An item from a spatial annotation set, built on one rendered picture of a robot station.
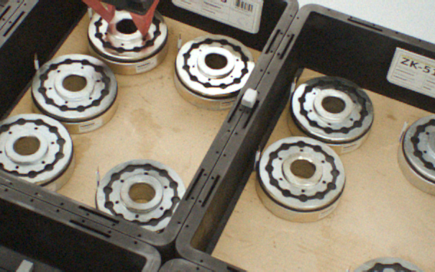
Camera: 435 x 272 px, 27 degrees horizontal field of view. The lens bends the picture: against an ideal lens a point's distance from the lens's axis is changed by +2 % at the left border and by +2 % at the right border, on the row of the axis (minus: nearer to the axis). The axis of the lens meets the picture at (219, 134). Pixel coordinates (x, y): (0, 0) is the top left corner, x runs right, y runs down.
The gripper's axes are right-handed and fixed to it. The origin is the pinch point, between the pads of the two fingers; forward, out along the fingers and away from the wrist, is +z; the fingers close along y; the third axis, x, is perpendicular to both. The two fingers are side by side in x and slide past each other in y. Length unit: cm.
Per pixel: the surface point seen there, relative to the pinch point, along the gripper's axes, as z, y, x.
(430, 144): 3.0, 40.6, -0.4
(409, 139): 3.4, 38.1, -0.4
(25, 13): -7.0, -8.0, -9.0
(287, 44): -2.9, 21.0, 2.5
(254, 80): -5.0, 20.1, -5.8
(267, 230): 4.5, 27.2, -18.4
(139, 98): 4.0, 5.3, -7.8
